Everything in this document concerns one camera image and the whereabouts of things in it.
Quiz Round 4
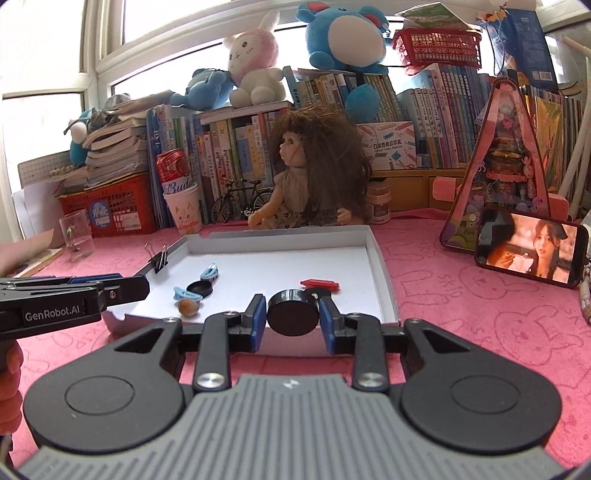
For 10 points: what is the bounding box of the row of yellow books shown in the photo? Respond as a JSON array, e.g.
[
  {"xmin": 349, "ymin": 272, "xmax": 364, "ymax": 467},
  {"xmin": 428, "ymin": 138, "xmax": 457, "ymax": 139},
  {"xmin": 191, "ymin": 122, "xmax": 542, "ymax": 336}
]
[{"xmin": 521, "ymin": 82, "xmax": 585, "ymax": 209}]

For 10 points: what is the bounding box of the white paper sheet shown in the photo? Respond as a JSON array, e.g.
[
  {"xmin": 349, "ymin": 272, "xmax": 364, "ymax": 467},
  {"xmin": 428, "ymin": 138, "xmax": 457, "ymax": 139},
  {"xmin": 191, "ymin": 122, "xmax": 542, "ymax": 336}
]
[{"xmin": 11, "ymin": 182, "xmax": 61, "ymax": 241}]

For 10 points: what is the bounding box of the clear glass mug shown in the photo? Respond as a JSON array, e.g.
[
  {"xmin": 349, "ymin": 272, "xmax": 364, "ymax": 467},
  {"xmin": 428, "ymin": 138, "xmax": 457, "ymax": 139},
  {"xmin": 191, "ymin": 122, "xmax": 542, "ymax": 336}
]
[{"xmin": 58, "ymin": 209, "xmax": 97, "ymax": 263}]

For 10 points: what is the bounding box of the white grid board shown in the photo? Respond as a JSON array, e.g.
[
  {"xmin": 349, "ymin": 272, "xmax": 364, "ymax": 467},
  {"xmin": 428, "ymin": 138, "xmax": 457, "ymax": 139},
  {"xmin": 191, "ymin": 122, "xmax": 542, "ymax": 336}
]
[{"xmin": 18, "ymin": 152, "xmax": 73, "ymax": 188}]

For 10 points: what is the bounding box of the blue cardboard box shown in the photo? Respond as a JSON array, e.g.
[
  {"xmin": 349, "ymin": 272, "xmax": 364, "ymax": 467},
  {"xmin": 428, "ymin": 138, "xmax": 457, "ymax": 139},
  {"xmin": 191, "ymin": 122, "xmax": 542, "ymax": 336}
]
[{"xmin": 477, "ymin": 6, "xmax": 560, "ymax": 91}]

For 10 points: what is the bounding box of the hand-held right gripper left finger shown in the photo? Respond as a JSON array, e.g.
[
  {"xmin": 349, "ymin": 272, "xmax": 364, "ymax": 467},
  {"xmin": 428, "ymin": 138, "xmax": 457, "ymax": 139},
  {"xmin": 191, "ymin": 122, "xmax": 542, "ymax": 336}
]
[{"xmin": 109, "ymin": 294, "xmax": 267, "ymax": 394}]

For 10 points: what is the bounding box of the blue and white plush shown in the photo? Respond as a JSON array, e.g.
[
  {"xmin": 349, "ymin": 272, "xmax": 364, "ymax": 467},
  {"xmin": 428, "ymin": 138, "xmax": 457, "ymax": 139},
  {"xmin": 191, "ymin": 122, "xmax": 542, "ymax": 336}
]
[{"xmin": 69, "ymin": 108, "xmax": 100, "ymax": 168}]

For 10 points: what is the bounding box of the white cardboard box tray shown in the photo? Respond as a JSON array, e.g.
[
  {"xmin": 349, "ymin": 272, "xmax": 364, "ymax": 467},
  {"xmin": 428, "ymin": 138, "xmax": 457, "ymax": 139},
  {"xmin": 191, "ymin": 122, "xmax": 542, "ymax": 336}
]
[{"xmin": 102, "ymin": 224, "xmax": 400, "ymax": 334}]

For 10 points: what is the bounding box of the light blue bear plush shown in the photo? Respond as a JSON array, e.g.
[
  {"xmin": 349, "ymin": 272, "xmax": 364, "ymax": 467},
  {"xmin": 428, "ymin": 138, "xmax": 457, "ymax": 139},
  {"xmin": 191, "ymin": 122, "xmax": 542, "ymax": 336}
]
[{"xmin": 169, "ymin": 68, "xmax": 232, "ymax": 112}]

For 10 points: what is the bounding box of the white plastic pipe frame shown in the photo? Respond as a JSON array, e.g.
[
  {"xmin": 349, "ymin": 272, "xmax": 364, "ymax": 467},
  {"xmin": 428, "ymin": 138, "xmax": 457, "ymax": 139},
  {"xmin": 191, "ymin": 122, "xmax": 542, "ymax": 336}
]
[{"xmin": 556, "ymin": 34, "xmax": 591, "ymax": 218}]

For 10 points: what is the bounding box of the green and white paper booklet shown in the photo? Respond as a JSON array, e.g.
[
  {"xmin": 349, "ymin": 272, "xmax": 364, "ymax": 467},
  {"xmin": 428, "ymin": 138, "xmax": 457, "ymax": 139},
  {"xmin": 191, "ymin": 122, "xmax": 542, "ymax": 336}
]
[{"xmin": 400, "ymin": 2, "xmax": 467, "ymax": 31}]

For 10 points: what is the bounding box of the red plastic crate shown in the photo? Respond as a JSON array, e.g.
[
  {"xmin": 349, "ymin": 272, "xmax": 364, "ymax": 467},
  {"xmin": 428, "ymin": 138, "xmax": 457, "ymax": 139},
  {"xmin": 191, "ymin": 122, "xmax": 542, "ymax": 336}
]
[{"xmin": 57, "ymin": 172, "xmax": 158, "ymax": 239}]

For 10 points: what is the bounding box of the wooden drawer organizer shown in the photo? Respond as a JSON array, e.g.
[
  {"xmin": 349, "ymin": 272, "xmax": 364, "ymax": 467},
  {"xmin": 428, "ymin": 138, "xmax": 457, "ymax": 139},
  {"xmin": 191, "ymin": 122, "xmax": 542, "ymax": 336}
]
[{"xmin": 369, "ymin": 167, "xmax": 470, "ymax": 211}]

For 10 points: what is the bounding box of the stack of worn books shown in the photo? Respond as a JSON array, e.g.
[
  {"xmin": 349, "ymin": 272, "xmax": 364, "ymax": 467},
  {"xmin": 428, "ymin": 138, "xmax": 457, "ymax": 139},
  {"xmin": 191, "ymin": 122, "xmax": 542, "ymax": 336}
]
[{"xmin": 83, "ymin": 95, "xmax": 173, "ymax": 188}]

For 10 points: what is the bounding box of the black smartphone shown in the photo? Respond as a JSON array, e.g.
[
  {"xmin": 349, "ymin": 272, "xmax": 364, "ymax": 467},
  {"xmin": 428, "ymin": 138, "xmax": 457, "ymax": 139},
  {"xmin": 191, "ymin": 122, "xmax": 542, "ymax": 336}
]
[{"xmin": 474, "ymin": 206, "xmax": 590, "ymax": 291}]

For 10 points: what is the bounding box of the pink rabbit print tablecloth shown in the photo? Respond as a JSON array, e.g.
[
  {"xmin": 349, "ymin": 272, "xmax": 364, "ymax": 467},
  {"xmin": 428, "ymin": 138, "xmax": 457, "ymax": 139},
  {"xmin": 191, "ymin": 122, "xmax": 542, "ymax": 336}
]
[{"xmin": 9, "ymin": 205, "xmax": 591, "ymax": 468}]

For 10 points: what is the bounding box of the red plastic basket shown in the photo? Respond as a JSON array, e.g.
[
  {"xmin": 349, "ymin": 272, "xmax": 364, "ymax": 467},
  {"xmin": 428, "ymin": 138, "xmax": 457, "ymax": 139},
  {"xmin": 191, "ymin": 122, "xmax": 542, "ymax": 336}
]
[{"xmin": 392, "ymin": 27, "xmax": 482, "ymax": 69}]

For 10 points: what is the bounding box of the black binder clip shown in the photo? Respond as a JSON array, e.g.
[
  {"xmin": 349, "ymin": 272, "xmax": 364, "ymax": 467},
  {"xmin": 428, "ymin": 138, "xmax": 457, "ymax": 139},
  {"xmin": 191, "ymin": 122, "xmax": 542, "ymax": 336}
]
[{"xmin": 144, "ymin": 243, "xmax": 170, "ymax": 274}]

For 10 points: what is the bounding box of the big blue round plush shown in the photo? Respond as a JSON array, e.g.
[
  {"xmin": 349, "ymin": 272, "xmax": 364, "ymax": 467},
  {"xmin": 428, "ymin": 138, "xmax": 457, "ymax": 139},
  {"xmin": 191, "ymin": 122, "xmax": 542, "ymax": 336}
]
[{"xmin": 295, "ymin": 0, "xmax": 396, "ymax": 123}]

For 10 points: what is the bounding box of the pink rabbit plush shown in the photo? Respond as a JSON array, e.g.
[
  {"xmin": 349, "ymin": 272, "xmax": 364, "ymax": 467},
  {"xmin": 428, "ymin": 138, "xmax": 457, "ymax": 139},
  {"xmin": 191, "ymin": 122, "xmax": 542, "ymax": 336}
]
[{"xmin": 222, "ymin": 11, "xmax": 287, "ymax": 108}]

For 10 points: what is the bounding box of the row of slanted teal books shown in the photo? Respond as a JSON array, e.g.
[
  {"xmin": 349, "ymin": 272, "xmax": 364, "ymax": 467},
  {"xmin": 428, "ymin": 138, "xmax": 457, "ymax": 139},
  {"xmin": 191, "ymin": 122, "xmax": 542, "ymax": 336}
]
[{"xmin": 282, "ymin": 64, "xmax": 403, "ymax": 126}]

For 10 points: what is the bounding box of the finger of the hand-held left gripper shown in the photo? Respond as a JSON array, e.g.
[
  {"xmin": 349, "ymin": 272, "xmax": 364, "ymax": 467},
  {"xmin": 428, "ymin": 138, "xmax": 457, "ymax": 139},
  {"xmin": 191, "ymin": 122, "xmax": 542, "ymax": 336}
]
[
  {"xmin": 97, "ymin": 274, "xmax": 151, "ymax": 306},
  {"xmin": 0, "ymin": 273, "xmax": 123, "ymax": 291}
]

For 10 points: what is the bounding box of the pink triangular toy house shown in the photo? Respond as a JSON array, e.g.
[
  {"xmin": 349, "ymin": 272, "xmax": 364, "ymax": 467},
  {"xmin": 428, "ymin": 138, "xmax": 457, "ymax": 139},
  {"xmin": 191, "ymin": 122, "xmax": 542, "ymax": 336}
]
[{"xmin": 431, "ymin": 78, "xmax": 574, "ymax": 255}]

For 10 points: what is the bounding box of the grey plush toy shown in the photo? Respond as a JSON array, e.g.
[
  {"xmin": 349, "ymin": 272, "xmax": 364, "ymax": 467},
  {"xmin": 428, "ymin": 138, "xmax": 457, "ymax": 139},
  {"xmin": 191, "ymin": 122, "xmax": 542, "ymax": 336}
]
[{"xmin": 87, "ymin": 94, "xmax": 133, "ymax": 133}]

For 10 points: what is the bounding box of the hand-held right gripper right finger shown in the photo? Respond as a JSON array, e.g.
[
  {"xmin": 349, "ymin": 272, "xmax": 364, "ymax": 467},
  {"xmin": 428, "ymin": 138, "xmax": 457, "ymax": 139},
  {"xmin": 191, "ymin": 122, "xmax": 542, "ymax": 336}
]
[{"xmin": 318, "ymin": 294, "xmax": 477, "ymax": 394}]

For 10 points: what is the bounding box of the black model bicycle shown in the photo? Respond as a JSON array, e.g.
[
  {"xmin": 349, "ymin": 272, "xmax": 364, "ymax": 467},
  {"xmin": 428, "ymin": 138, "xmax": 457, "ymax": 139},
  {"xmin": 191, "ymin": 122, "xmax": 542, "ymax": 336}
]
[{"xmin": 211, "ymin": 177, "xmax": 276, "ymax": 225}]

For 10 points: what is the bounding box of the brown-haired doll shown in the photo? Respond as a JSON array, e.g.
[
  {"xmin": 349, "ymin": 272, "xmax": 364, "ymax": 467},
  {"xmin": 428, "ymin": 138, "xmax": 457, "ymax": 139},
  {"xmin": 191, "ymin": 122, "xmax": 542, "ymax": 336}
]
[{"xmin": 247, "ymin": 106, "xmax": 374, "ymax": 230}]

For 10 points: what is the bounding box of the row of thin blue booklets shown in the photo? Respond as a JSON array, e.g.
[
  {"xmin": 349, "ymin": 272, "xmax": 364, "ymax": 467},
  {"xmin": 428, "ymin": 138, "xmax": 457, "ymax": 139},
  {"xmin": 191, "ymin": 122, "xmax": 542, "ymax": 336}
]
[{"xmin": 146, "ymin": 104, "xmax": 206, "ymax": 230}]

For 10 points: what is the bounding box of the red plastic bar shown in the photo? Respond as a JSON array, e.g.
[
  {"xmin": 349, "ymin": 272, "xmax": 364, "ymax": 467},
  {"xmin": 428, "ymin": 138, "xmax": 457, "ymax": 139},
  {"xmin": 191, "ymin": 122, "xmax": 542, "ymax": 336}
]
[{"xmin": 300, "ymin": 277, "xmax": 342, "ymax": 293}]

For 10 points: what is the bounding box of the white cat print paper cup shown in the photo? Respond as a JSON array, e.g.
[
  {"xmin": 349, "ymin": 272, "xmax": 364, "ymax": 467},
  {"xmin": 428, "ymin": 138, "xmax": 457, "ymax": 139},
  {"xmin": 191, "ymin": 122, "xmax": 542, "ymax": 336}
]
[{"xmin": 163, "ymin": 183, "xmax": 204, "ymax": 234}]

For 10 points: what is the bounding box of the red beer can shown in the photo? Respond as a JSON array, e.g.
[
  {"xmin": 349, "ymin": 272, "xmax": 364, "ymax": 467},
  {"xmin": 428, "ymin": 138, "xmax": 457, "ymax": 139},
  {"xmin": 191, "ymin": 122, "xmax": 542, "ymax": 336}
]
[{"xmin": 155, "ymin": 148, "xmax": 195, "ymax": 195}]

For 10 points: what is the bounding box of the row of upright picture books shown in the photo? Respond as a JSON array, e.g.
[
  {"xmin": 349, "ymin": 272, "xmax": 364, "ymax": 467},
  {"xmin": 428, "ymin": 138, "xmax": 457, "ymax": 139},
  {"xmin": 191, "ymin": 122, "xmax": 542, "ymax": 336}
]
[{"xmin": 196, "ymin": 103, "xmax": 297, "ymax": 218}]

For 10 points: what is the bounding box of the person's left hand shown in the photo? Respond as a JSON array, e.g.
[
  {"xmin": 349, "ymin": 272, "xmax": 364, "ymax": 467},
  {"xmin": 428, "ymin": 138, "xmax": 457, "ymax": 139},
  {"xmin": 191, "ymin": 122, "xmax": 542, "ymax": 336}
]
[{"xmin": 0, "ymin": 230, "xmax": 55, "ymax": 437}]

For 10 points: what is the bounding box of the white pencil print box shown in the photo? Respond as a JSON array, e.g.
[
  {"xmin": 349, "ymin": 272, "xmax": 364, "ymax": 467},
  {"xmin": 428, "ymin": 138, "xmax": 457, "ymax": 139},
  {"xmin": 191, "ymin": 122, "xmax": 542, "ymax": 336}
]
[{"xmin": 356, "ymin": 120, "xmax": 419, "ymax": 172}]

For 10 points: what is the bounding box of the light blue hair clip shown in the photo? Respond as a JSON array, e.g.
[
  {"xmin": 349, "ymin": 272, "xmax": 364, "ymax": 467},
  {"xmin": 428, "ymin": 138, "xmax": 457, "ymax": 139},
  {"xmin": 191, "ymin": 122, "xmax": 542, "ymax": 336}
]
[{"xmin": 172, "ymin": 285, "xmax": 202, "ymax": 304}]

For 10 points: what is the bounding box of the thick black round cap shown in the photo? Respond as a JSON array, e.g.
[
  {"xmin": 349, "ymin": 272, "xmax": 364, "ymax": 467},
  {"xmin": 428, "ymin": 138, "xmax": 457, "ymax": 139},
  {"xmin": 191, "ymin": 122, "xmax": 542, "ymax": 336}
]
[{"xmin": 268, "ymin": 288, "xmax": 321, "ymax": 337}]

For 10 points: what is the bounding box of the small white jar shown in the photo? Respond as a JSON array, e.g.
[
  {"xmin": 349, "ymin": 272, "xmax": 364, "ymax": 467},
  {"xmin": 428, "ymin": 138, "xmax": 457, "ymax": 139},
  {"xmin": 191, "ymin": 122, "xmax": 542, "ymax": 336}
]
[{"xmin": 366, "ymin": 179, "xmax": 393, "ymax": 225}]

